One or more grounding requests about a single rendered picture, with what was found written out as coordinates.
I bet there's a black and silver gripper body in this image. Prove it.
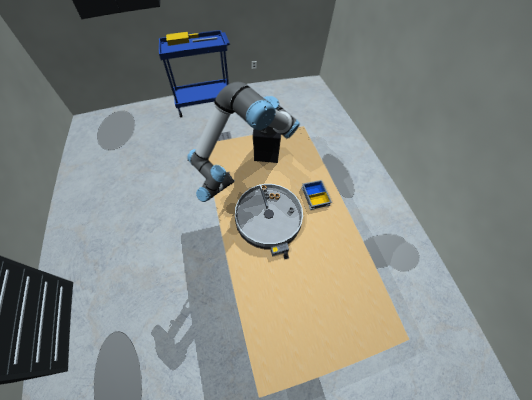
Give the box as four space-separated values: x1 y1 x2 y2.
219 172 234 193

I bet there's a dark grey two-compartment bin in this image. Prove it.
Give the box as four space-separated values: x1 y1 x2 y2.
301 180 332 210

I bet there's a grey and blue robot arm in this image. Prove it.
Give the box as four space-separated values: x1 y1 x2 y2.
187 82 300 202

